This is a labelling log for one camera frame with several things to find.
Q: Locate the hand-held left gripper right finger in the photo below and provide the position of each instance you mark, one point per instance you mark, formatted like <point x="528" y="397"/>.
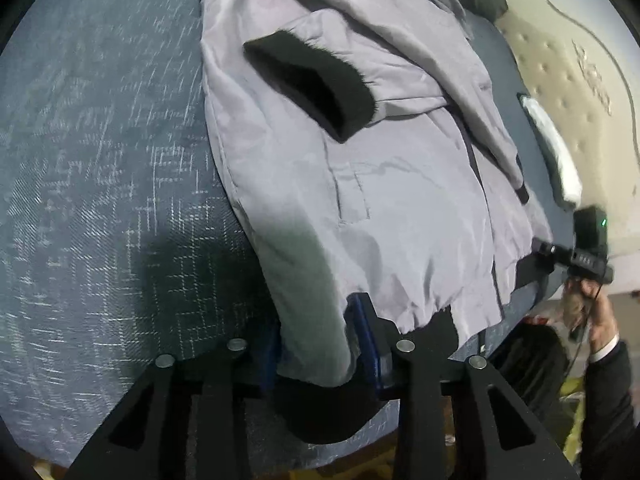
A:
<point x="372" y="360"/>

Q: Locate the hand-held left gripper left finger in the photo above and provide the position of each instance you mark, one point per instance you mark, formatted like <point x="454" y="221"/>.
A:
<point x="270" y="360"/>

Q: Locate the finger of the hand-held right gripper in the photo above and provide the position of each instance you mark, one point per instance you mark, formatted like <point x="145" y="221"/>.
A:
<point x="552" y="254"/>

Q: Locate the light grey jacket black trim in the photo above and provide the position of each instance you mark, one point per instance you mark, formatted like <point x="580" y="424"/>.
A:
<point x="375" y="185"/>

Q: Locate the person's right forearm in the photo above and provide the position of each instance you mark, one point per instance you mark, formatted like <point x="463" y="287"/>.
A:
<point x="612" y="400"/>

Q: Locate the person's right hand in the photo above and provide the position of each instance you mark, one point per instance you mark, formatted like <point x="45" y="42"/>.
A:
<point x="602" y="325"/>

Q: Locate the white folded garment black trim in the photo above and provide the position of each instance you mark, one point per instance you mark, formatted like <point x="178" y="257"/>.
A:
<point x="555" y="160"/>

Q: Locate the yellow green plastic bag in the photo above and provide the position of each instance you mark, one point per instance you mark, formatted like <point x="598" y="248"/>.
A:
<point x="575" y="420"/>

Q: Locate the cream tufted headboard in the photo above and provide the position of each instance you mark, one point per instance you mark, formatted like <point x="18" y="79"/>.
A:
<point x="575" y="60"/>

